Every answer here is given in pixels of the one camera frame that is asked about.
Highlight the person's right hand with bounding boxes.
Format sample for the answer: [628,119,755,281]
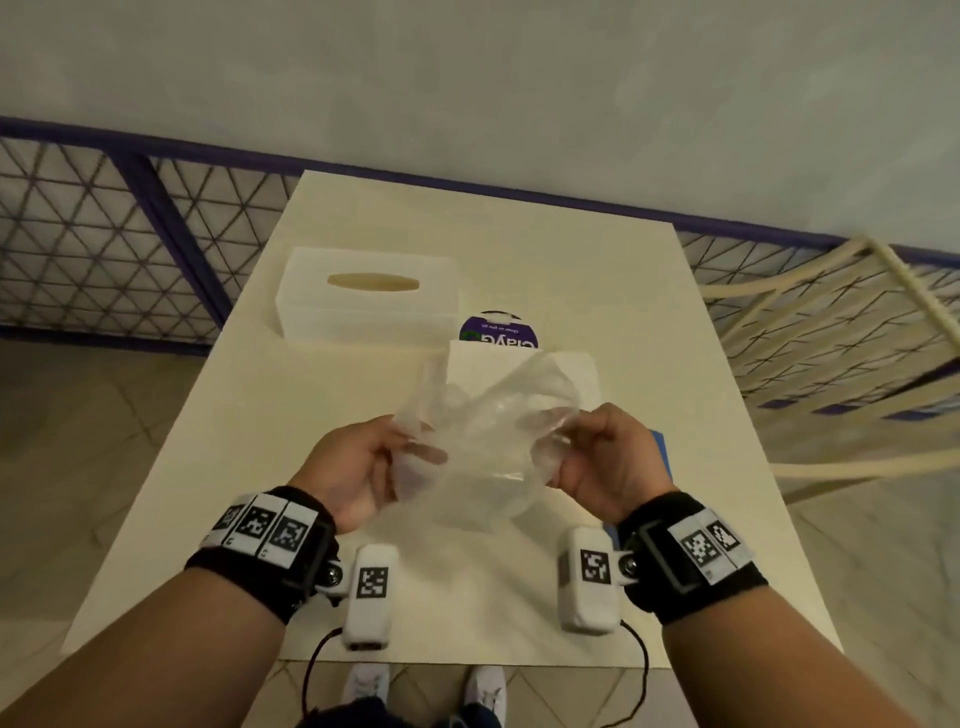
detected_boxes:
[534,402,674,527]

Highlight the person's left hand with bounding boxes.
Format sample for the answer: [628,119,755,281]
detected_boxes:
[288,416,451,538]

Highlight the clear plastic bag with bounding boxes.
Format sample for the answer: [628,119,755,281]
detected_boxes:
[390,349,585,532]

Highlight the person's right forearm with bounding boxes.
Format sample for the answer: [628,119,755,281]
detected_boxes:
[660,581,960,728]

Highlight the person's left forearm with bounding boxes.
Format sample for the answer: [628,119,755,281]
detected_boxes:
[0,566,291,728]

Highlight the white paper pack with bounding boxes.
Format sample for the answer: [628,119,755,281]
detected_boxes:
[447,339,606,451]

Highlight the white tissue box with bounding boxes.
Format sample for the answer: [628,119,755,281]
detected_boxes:
[275,246,462,351]

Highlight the round purple lid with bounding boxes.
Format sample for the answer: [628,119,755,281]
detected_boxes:
[458,309,542,354]

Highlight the black wristband with marker tags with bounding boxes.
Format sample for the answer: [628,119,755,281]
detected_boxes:
[184,486,344,626]
[615,490,771,628]

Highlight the white shoe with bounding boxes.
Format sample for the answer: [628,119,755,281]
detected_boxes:
[341,663,392,711]
[460,665,508,728]

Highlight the cream metal rack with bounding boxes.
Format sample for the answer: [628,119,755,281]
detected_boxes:
[696,234,960,505]

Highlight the dark trousers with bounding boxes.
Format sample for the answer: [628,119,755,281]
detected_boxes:
[295,696,481,728]

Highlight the purple metal mesh fence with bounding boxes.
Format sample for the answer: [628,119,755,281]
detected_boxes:
[0,115,960,358]

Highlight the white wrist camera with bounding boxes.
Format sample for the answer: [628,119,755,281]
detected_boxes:
[342,543,402,652]
[555,526,623,637]

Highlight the black camera cable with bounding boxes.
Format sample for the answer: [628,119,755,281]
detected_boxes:
[600,618,651,728]
[300,626,351,728]

